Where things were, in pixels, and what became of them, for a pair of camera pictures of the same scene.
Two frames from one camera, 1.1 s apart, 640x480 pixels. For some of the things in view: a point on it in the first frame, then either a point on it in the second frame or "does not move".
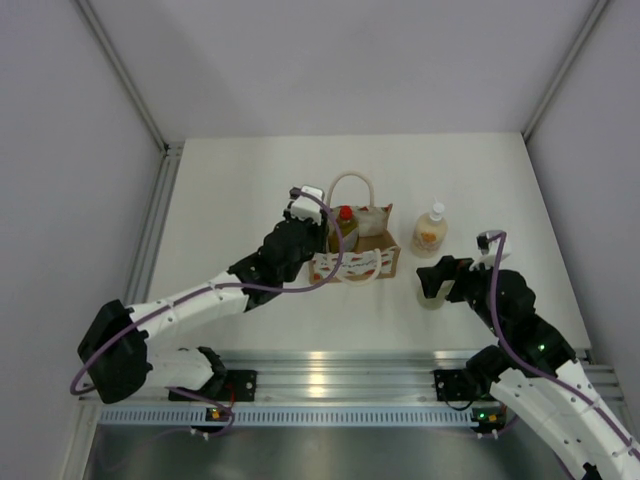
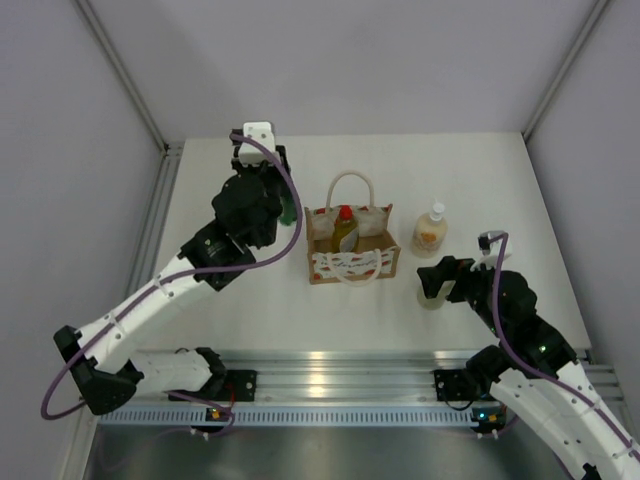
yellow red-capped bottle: (348, 229) does not move
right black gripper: (448, 268) does not move
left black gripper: (318, 231) -> (273, 169)
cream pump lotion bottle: (430, 233) does not move
